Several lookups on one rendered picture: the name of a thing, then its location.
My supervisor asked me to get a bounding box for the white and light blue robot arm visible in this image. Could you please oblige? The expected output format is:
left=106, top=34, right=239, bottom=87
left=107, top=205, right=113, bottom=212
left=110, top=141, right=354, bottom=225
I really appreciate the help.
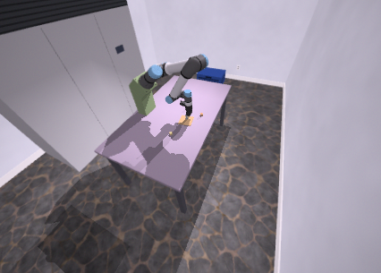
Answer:
left=139, top=55, right=208, bottom=104

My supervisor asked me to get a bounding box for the peach flat mat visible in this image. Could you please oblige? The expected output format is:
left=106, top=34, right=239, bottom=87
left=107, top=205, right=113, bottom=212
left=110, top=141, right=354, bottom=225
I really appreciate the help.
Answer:
left=178, top=115, right=194, bottom=126

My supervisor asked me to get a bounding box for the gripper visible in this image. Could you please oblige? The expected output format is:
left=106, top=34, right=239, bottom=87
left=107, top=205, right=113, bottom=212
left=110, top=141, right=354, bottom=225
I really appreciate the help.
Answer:
left=180, top=101, right=192, bottom=119

